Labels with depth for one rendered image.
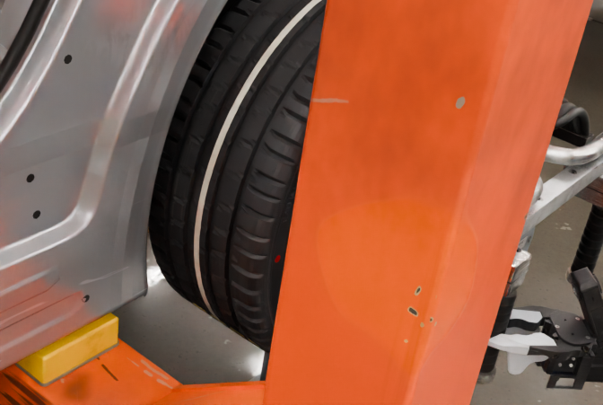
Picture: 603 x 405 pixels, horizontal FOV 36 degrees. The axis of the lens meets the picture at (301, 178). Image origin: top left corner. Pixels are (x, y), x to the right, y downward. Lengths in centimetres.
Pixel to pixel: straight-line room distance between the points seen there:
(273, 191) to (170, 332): 129
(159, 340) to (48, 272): 128
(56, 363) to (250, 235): 31
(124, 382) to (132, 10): 51
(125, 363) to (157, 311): 120
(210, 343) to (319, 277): 164
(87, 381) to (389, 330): 62
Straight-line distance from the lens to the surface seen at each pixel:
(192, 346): 247
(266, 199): 127
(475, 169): 73
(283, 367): 94
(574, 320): 137
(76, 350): 135
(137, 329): 251
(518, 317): 135
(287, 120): 126
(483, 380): 135
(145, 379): 136
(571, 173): 143
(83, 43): 114
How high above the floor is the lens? 159
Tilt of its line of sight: 29 degrees down
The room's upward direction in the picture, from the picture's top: 9 degrees clockwise
